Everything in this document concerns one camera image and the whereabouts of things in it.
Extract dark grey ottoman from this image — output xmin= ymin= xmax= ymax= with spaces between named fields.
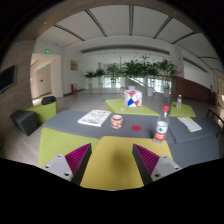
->
xmin=9 ymin=109 xmax=38 ymax=137

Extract small clear water bottle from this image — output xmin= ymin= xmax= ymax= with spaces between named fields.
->
xmin=176 ymin=94 xmax=183 ymax=110

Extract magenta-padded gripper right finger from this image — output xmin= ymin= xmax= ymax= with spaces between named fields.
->
xmin=131 ymin=143 xmax=183 ymax=186

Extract group of potted green plants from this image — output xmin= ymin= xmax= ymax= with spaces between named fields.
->
xmin=83 ymin=54 xmax=179 ymax=98

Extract yellow and white leaflet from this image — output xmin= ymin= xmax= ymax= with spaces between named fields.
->
xmin=176 ymin=116 xmax=203 ymax=133

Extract wide lime green low table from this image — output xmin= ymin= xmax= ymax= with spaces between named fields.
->
xmin=104 ymin=97 xmax=161 ymax=118

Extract white printed magazine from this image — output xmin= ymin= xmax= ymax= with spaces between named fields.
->
xmin=77 ymin=109 xmax=112 ymax=128

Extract red and white mug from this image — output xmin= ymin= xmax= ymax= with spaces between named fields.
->
xmin=110 ymin=114 xmax=125 ymax=130

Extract brown wooden counter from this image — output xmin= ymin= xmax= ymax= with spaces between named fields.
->
xmin=171 ymin=75 xmax=213 ymax=104

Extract white cube red blue triangles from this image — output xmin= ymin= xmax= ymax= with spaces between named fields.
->
xmin=123 ymin=89 xmax=144 ymax=109

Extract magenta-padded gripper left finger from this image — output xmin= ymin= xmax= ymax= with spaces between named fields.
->
xmin=41 ymin=143 xmax=93 ymax=186

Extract dark bench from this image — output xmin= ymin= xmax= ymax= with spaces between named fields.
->
xmin=206 ymin=105 xmax=224 ymax=129

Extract clear water bottle red cap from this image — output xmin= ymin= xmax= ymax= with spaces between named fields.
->
xmin=152 ymin=105 xmax=171 ymax=145

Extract framed wall picture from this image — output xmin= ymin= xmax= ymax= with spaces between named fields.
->
xmin=70 ymin=59 xmax=79 ymax=71

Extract lime green seat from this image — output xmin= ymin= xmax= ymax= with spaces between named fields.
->
xmin=25 ymin=100 xmax=58 ymax=126

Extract small lime green low table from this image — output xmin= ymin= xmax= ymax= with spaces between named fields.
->
xmin=169 ymin=101 xmax=197 ymax=118

